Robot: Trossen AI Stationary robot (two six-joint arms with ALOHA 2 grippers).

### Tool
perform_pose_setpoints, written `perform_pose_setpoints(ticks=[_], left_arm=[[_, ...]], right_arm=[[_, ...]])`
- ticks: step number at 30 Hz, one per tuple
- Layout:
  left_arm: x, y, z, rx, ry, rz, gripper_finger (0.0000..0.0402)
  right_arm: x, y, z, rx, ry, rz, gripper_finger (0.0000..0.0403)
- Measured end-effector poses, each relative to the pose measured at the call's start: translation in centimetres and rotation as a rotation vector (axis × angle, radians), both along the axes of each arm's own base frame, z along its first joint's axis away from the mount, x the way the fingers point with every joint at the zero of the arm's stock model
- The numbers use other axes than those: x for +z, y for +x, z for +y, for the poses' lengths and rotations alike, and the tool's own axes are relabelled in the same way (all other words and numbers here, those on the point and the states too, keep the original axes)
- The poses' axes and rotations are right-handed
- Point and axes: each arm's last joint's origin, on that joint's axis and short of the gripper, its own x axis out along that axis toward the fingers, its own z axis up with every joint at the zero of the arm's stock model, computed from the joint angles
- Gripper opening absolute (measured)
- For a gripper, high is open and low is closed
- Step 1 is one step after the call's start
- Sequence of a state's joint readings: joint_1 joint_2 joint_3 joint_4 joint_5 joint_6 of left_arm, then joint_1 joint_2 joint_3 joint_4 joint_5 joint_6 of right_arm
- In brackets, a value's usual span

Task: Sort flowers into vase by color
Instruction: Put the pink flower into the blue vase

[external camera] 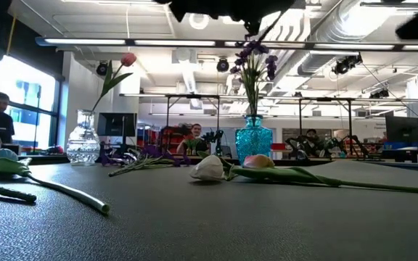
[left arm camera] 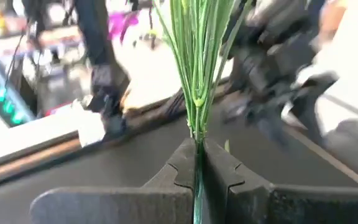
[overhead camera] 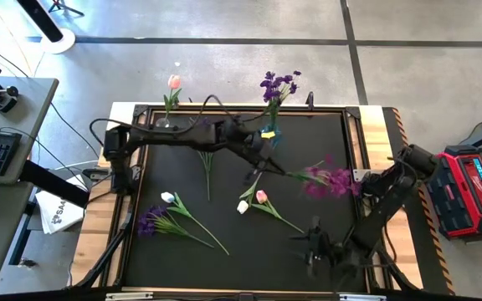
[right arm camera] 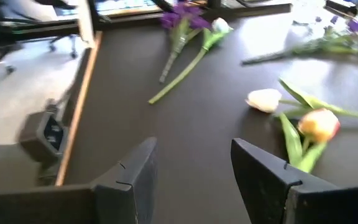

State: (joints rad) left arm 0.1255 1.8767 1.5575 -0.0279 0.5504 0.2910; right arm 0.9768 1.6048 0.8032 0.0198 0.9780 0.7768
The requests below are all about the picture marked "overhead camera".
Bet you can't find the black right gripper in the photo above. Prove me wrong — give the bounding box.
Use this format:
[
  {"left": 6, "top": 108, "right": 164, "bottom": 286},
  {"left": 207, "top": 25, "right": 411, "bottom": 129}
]
[{"left": 289, "top": 234, "right": 349, "bottom": 268}]

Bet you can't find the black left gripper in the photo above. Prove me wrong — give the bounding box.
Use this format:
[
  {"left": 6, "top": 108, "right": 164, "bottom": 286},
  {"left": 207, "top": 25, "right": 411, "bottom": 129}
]
[{"left": 232, "top": 125, "right": 288, "bottom": 186}]

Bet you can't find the pink white tulip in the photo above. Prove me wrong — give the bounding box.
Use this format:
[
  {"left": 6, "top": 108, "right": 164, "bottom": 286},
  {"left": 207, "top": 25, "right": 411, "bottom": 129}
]
[{"left": 251, "top": 189, "right": 305, "bottom": 234}]

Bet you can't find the small purple flower sprig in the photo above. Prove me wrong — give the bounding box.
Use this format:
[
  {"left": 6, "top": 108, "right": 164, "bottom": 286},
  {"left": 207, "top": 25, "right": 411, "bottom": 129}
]
[{"left": 197, "top": 116, "right": 216, "bottom": 202}]

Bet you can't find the magenta purple flower bunch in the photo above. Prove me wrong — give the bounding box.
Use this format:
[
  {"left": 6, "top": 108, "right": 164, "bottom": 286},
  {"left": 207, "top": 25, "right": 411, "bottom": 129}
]
[{"left": 286, "top": 153, "right": 362, "bottom": 200}]

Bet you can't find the dark purple flower bunch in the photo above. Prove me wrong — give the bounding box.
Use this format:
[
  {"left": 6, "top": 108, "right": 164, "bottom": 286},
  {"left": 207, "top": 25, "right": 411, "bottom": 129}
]
[
  {"left": 136, "top": 204, "right": 215, "bottom": 248},
  {"left": 259, "top": 69, "right": 303, "bottom": 130}
]

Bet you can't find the salmon pink tulip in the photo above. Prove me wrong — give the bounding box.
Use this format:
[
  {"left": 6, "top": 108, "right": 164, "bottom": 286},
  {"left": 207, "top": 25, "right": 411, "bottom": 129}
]
[{"left": 163, "top": 74, "right": 182, "bottom": 122}]

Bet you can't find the blue glass vase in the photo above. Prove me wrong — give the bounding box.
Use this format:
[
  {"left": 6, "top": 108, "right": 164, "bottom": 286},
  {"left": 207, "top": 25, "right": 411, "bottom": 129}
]
[{"left": 261, "top": 125, "right": 285, "bottom": 148}]

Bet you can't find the black table mat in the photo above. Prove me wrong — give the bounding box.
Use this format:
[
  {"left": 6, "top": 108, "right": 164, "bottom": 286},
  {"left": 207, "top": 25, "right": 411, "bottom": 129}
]
[{"left": 123, "top": 111, "right": 368, "bottom": 293}]

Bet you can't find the white mounting plate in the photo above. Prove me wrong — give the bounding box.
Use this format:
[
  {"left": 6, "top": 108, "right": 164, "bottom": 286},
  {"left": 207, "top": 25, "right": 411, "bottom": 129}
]
[{"left": 351, "top": 168, "right": 372, "bottom": 183}]

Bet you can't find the black hazard striped ramp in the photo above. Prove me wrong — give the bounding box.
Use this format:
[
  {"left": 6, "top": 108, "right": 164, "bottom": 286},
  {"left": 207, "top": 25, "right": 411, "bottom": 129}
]
[{"left": 382, "top": 106, "right": 455, "bottom": 296}]

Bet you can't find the red black toolbox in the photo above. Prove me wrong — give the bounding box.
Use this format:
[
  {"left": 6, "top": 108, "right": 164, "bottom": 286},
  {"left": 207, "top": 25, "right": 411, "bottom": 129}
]
[{"left": 427, "top": 144, "right": 482, "bottom": 242}]

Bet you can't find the white printed bag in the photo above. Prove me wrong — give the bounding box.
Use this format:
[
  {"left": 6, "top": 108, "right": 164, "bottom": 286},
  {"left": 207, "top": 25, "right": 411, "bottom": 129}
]
[{"left": 34, "top": 175, "right": 87, "bottom": 235}]

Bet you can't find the black bar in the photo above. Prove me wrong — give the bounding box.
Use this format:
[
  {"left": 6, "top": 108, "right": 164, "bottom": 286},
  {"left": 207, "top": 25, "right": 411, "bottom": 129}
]
[{"left": 18, "top": 160, "right": 91, "bottom": 209}]

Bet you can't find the white base floor stand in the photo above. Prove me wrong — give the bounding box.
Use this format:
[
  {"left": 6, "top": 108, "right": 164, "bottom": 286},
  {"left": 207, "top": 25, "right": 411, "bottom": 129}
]
[{"left": 17, "top": 0, "right": 77, "bottom": 54}]

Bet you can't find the black tripod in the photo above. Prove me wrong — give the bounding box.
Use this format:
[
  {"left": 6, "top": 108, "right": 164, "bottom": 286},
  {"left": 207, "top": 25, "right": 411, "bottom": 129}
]
[{"left": 48, "top": 0, "right": 85, "bottom": 18}]

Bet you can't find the black table frame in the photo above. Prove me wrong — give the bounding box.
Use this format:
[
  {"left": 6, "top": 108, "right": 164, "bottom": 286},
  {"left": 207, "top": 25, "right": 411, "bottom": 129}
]
[{"left": 98, "top": 103, "right": 392, "bottom": 293}]

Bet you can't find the silver bracket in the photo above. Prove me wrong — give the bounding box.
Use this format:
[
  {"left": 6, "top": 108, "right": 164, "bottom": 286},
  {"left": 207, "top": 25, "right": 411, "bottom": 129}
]
[
  {"left": 339, "top": 293, "right": 387, "bottom": 301},
  {"left": 105, "top": 292, "right": 154, "bottom": 301}
]

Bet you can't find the black frame strut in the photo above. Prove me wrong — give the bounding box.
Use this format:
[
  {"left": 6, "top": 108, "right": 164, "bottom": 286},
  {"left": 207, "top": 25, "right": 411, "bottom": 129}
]
[
  {"left": 370, "top": 244, "right": 420, "bottom": 292},
  {"left": 73, "top": 208, "right": 137, "bottom": 289}
]

